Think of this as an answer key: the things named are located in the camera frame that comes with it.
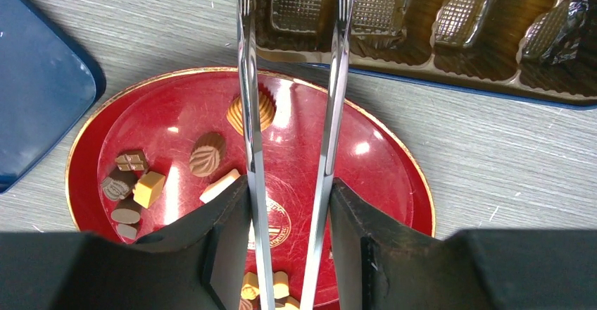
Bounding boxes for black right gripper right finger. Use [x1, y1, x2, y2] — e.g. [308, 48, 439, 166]
[329, 179, 596, 309]

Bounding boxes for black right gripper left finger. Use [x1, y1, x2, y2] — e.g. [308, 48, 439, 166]
[1, 176, 251, 309]

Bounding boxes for white rectangular chocolate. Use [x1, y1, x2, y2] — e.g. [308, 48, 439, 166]
[199, 169, 240, 204]

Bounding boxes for caramel ridged oval chocolate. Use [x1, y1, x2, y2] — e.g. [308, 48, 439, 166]
[226, 89, 276, 135]

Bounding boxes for blue box lid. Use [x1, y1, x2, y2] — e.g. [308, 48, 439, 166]
[1, 0, 106, 193]

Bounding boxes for metal tongs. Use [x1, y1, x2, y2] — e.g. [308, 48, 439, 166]
[237, 0, 354, 309]

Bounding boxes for caramel square chocolate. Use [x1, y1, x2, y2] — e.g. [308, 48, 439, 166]
[132, 171, 166, 209]

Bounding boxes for dark round chocolate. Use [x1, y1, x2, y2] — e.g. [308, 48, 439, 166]
[111, 198, 142, 224]

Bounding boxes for brown ridged round chocolate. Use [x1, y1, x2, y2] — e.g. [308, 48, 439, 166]
[189, 132, 226, 178]

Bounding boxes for blue chocolate box with dividers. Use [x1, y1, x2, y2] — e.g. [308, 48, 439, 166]
[253, 0, 597, 111]

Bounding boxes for red round tray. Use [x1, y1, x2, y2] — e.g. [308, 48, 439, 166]
[65, 67, 436, 299]

